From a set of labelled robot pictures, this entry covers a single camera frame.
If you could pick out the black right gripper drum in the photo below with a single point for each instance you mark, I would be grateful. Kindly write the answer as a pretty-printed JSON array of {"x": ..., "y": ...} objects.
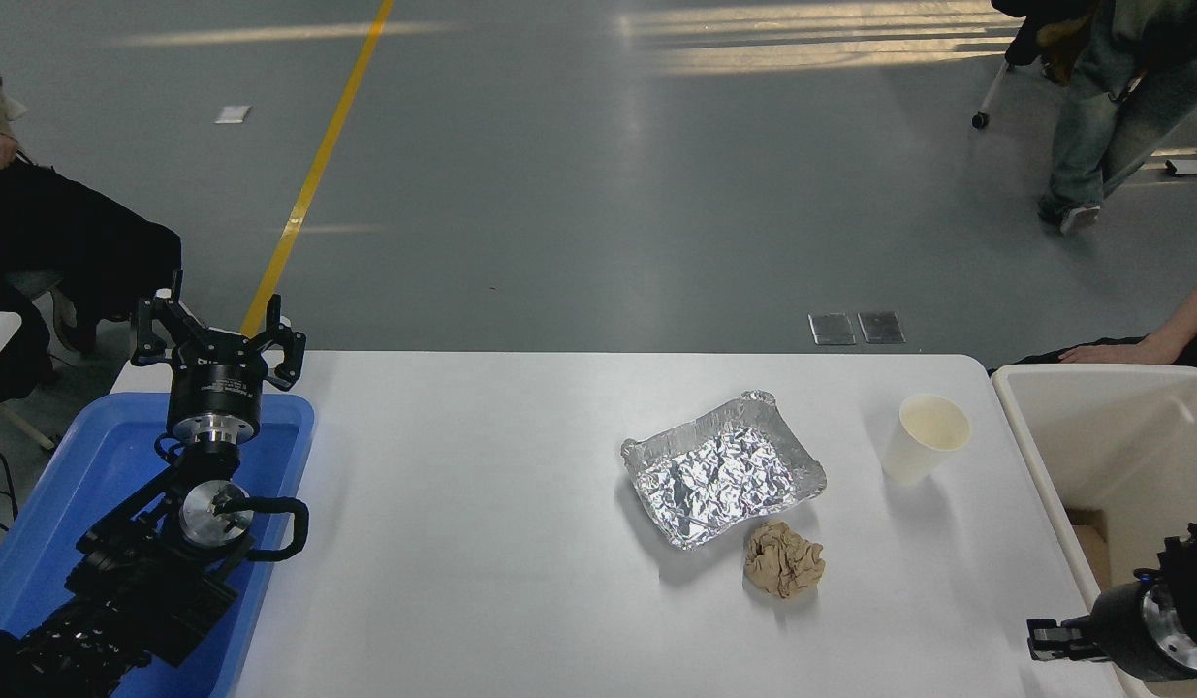
[{"x": 1121, "y": 625}]

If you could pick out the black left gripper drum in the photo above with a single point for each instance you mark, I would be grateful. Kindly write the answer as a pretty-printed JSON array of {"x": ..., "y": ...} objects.
[{"x": 216, "y": 380}]

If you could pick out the white paper cup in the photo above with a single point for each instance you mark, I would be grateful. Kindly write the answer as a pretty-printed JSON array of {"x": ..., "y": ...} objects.
[{"x": 913, "y": 456}]

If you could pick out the hand of person beside bin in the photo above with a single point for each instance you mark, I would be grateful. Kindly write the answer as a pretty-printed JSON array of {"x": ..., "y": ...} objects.
[{"x": 1107, "y": 353}]

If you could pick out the seated person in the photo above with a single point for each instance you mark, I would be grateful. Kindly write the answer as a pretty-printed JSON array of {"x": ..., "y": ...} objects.
[{"x": 55, "y": 233}]

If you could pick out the blue plastic tray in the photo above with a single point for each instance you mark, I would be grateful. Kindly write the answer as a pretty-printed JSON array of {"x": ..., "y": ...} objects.
[{"x": 65, "y": 475}]

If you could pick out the large pale bin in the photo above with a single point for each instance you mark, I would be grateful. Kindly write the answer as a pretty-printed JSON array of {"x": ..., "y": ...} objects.
[{"x": 1112, "y": 436}]

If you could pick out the crumpled tan paper ball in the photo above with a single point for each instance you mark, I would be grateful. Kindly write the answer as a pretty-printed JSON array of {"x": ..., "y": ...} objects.
[{"x": 782, "y": 560}]

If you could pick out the person beside bin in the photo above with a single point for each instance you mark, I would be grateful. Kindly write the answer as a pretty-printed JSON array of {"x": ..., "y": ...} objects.
[{"x": 1189, "y": 320}]

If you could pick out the metal floor plate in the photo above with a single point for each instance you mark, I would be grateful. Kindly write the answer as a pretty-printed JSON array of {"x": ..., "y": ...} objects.
[
  {"x": 832, "y": 329},
  {"x": 881, "y": 328}
]

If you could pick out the crumpled foil tray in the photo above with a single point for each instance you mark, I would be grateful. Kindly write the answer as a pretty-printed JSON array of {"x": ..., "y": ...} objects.
[{"x": 719, "y": 475}]

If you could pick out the walking person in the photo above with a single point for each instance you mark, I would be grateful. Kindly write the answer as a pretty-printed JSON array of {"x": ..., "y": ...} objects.
[{"x": 1092, "y": 116}]

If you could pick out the white chair leg with caster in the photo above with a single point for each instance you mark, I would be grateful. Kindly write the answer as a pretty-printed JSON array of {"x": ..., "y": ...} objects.
[{"x": 991, "y": 95}]

